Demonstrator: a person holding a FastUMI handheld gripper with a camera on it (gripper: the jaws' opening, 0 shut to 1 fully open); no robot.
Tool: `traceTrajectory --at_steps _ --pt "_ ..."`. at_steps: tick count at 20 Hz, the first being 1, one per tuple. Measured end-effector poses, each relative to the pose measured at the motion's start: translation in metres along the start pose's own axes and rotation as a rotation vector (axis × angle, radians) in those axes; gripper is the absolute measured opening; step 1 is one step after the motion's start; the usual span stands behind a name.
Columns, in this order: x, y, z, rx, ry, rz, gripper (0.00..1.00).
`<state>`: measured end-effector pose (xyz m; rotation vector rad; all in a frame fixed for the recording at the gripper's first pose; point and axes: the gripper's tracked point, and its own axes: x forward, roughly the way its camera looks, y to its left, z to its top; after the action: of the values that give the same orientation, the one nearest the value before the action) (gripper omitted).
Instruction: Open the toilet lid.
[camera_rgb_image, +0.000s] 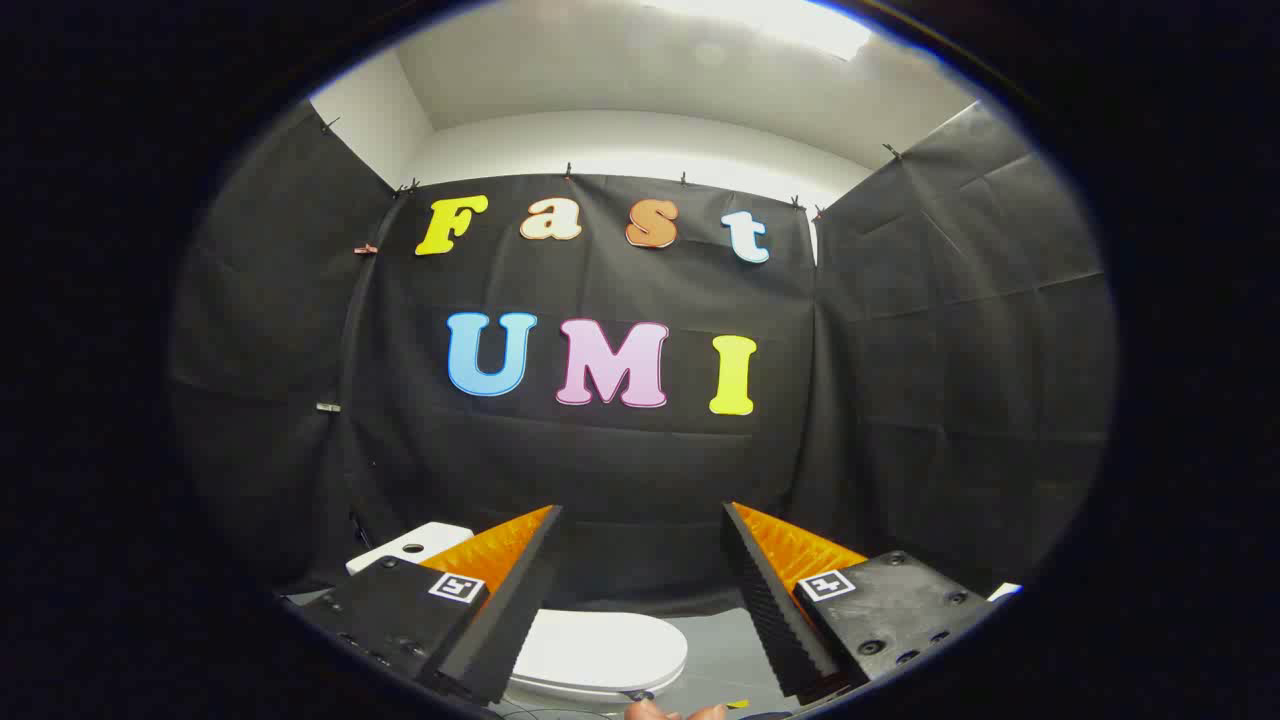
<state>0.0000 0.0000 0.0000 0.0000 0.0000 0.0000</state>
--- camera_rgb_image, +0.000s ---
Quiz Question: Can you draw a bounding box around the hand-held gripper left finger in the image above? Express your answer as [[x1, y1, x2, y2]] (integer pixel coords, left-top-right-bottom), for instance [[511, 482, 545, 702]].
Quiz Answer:
[[300, 505, 564, 706]]

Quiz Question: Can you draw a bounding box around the black backdrop cloth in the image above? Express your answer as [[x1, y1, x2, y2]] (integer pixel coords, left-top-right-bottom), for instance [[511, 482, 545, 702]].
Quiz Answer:
[[170, 100, 1116, 623]]

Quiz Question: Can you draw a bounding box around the white toilet lid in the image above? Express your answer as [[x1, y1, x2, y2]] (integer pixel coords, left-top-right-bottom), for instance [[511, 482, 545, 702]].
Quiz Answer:
[[510, 610, 689, 698]]

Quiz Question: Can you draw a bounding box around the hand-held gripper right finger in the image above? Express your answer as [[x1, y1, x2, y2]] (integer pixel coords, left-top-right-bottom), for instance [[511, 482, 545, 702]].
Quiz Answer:
[[722, 502, 1001, 701]]

